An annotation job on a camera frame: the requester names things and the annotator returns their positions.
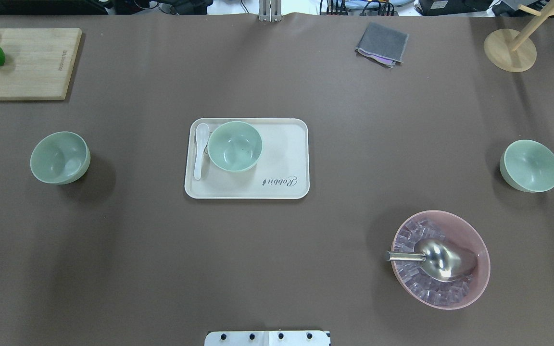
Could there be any grey folded cloth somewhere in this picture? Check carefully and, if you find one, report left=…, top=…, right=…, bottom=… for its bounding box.
left=355, top=23, right=409, bottom=68

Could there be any green bowl robot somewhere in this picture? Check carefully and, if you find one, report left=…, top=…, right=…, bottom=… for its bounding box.
left=29, top=131, right=91, bottom=185
left=499, top=139, right=554, bottom=193

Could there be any wooden cutting board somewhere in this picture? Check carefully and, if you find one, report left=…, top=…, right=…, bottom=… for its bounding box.
left=0, top=28, right=82, bottom=101

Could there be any wooden cup stand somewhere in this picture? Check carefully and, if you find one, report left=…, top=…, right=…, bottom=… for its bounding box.
left=483, top=0, right=554, bottom=73

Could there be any metal ice scoop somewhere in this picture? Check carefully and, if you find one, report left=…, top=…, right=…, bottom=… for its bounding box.
left=385, top=238, right=478, bottom=283

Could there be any green bowl on tray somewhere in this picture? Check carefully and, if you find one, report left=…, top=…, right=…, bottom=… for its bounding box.
left=207, top=121, right=264, bottom=173

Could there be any pink bowl with ice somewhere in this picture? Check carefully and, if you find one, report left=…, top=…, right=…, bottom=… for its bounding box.
left=390, top=210, right=491, bottom=310

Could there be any cream rabbit serving tray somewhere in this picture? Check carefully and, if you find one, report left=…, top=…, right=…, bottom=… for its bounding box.
left=184, top=118, right=310, bottom=199

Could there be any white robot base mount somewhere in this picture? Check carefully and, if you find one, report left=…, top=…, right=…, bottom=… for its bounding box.
left=204, top=330, right=331, bottom=346

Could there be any white ceramic spoon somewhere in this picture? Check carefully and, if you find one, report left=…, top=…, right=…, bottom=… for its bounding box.
left=193, top=123, right=210, bottom=180

